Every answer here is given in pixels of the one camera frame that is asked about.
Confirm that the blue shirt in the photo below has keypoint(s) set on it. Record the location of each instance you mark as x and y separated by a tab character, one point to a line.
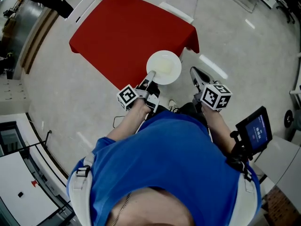
164	154

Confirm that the white locker cabinet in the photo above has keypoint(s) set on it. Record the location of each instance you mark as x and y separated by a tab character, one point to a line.
14	93

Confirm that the person's right forearm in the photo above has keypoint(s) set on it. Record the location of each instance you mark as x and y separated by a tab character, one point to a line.
219	129

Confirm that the grey desk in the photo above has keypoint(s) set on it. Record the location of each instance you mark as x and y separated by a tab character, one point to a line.
282	163

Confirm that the white round plate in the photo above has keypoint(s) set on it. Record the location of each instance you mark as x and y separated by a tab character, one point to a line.
174	76

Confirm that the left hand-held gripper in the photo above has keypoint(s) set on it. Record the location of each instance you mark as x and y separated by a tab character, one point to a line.
127	96

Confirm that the brick red mat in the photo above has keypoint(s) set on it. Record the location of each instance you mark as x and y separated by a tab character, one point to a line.
284	208

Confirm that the black round disc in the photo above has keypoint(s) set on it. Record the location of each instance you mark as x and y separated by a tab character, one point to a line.
288	118

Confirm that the small red item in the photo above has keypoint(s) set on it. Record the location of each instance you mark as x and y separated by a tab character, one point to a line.
34	183

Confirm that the person's left forearm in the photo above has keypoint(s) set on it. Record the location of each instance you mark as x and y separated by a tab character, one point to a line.
131	122

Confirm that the black handheld screen device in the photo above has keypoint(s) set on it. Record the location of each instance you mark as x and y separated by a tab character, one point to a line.
256	132

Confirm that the small black item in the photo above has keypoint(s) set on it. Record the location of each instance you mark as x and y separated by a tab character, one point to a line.
20	194

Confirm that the white shoe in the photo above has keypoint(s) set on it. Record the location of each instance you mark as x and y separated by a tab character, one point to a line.
172	105

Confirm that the black metal railing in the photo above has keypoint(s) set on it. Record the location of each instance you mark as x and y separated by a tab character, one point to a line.
35	145

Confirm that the clear chair white seat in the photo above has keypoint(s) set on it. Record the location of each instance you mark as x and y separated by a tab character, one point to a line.
176	10

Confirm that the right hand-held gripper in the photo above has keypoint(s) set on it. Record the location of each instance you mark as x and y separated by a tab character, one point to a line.
215	97

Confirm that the black trousers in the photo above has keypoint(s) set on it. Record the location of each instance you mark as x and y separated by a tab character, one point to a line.
188	108

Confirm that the red tablecloth table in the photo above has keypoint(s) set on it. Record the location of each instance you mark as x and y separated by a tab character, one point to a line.
127	36

